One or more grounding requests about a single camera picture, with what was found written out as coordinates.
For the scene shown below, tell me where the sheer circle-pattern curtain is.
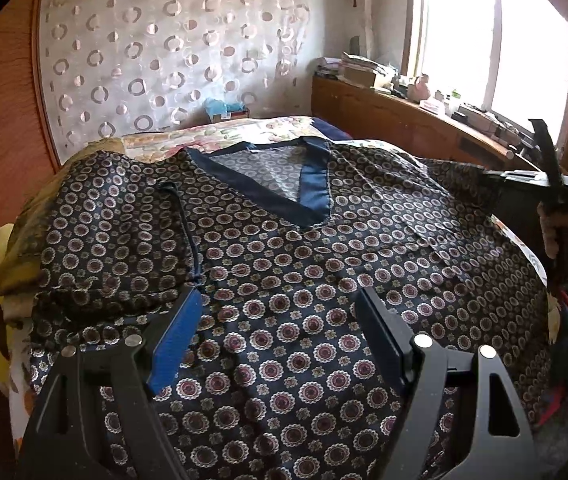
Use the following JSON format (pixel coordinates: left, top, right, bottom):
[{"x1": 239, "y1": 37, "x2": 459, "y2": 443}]
[{"x1": 39, "y1": 0, "x2": 315, "y2": 148}]

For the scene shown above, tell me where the long wooden cabinet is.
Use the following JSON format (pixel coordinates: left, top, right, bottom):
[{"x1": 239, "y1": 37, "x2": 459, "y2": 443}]
[{"x1": 311, "y1": 75, "x2": 540, "y2": 171}]

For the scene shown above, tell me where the person's right hand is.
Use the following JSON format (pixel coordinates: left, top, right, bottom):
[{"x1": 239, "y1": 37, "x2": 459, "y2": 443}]
[{"x1": 539, "y1": 204, "x2": 564, "y2": 262}]

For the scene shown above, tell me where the small pink bag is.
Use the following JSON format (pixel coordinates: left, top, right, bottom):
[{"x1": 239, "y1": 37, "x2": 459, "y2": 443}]
[{"x1": 410, "y1": 74, "x2": 432, "y2": 102}]

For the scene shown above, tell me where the pile of books and papers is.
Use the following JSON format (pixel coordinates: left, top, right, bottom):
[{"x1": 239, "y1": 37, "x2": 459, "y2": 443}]
[{"x1": 314, "y1": 50, "x2": 400, "y2": 93}]

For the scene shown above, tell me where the dark floral medallion shirt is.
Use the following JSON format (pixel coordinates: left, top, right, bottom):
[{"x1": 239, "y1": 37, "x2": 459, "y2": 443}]
[{"x1": 29, "y1": 137, "x2": 555, "y2": 480}]

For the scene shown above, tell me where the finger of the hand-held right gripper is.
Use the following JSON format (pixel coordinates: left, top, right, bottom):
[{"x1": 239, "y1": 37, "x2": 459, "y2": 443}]
[
  {"x1": 481, "y1": 169, "x2": 545, "y2": 184},
  {"x1": 529, "y1": 119, "x2": 568, "y2": 211}
]

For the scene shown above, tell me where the yellow sunflower pillow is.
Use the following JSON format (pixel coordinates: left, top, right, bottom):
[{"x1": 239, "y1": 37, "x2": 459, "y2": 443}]
[{"x1": 0, "y1": 137, "x2": 130, "y2": 391}]

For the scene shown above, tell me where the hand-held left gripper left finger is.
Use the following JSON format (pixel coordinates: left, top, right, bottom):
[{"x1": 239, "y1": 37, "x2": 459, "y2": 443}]
[{"x1": 16, "y1": 287, "x2": 204, "y2": 480}]

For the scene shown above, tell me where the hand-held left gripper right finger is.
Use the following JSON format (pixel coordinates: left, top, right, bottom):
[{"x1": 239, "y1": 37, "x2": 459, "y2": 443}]
[{"x1": 354, "y1": 287, "x2": 537, "y2": 480}]

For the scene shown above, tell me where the wooden headboard panel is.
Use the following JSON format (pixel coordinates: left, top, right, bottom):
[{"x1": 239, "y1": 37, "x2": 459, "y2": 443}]
[{"x1": 0, "y1": 0, "x2": 62, "y2": 281}]

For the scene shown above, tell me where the wooden framed window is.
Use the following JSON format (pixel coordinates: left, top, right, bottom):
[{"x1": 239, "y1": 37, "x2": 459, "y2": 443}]
[{"x1": 404, "y1": 0, "x2": 568, "y2": 161}]

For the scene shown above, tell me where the blue tissue box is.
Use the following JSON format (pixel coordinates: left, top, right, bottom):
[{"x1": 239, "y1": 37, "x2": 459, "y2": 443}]
[{"x1": 203, "y1": 97, "x2": 251, "y2": 122}]

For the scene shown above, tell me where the navy blue cloth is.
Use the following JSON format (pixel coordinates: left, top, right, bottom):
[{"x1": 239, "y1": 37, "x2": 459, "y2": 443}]
[{"x1": 314, "y1": 117, "x2": 354, "y2": 142}]

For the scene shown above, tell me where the pale floral quilt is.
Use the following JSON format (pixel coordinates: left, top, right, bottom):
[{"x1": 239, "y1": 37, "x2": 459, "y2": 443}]
[{"x1": 121, "y1": 115, "x2": 355, "y2": 161}]

